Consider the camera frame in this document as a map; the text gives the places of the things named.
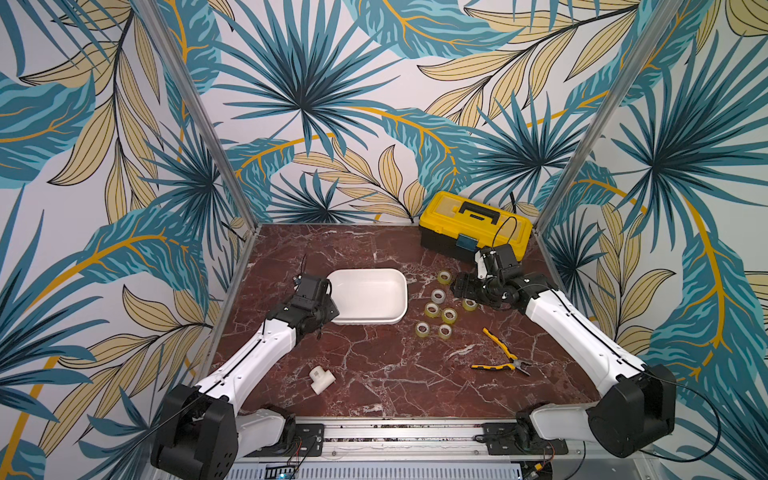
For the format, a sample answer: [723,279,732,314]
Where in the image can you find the white plastic storage box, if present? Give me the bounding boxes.
[328,268,409,326]

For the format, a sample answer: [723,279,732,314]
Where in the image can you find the transparent tape roll one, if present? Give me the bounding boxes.
[437,270,453,285]

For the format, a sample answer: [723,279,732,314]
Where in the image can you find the transparent tape roll five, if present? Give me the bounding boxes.
[441,308,458,325]

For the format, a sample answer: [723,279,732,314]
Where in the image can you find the transparent tape roll two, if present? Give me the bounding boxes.
[431,289,446,305]

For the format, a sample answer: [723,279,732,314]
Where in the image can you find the transparent tape roll four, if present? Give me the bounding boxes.
[424,302,441,318]

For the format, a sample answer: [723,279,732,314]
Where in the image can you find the transparent tape roll seven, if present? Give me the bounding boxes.
[438,324,453,340]

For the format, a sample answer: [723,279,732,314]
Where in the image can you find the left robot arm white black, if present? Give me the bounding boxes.
[150,274,339,479]

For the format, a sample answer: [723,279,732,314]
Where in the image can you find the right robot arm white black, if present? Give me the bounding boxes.
[450,244,677,458]

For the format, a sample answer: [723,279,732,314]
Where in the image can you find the transparent tape roll six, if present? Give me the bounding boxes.
[415,322,430,338]

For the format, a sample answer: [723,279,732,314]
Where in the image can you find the yellow black toolbox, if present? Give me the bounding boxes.
[419,191,533,264]

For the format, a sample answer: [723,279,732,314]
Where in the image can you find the white pipe tee fitting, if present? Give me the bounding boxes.
[309,366,336,395]

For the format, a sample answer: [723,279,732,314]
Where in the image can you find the yellow black pliers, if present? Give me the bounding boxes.
[470,327,532,377]

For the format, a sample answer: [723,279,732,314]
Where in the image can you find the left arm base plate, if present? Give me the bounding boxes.
[244,423,325,459]

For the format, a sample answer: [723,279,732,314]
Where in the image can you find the aluminium front rail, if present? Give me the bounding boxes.
[223,417,662,479]

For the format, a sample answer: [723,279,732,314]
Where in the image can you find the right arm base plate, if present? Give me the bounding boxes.
[473,423,569,458]

